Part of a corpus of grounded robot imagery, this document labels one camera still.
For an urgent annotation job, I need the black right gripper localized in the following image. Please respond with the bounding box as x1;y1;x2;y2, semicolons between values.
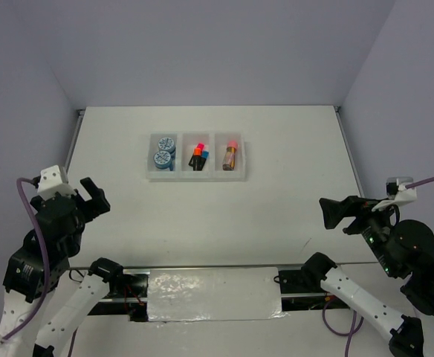
317;190;400;274

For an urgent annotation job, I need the blue paint jar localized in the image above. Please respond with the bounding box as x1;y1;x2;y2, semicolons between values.
158;136;176;155
152;150;175;171

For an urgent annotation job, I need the orange highlighter marker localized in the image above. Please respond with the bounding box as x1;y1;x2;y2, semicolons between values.
189;147;202;171

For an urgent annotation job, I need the pink-lidded toothpick jar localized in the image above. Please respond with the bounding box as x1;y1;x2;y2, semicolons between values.
222;141;239;171

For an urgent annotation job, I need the blue highlighter marker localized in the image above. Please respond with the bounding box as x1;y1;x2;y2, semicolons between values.
197;150;209;171

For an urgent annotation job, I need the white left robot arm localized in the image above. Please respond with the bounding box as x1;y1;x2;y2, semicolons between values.
0;175;125;356

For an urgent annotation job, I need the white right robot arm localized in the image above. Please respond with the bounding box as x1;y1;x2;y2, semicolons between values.
302;196;434;356

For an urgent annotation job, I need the white three-compartment foam tray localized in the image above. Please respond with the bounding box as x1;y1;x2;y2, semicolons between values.
146;132;246;182

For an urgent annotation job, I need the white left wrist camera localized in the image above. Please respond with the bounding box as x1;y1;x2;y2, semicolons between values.
37;165;76;200

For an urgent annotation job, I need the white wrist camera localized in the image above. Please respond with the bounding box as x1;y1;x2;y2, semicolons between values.
37;165;76;200
372;177;418;212

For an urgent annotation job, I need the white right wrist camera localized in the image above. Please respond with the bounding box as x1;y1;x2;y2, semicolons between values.
372;177;418;212

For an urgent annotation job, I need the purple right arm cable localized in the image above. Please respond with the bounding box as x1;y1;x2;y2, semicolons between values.
321;174;434;357

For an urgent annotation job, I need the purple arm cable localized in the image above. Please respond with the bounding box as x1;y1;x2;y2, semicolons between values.
0;177;79;357
321;174;434;357

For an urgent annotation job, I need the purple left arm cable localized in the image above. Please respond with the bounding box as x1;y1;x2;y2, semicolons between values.
0;177;79;357

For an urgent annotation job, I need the silver foil-covered base plate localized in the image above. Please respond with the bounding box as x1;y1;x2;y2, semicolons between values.
77;264;352;323

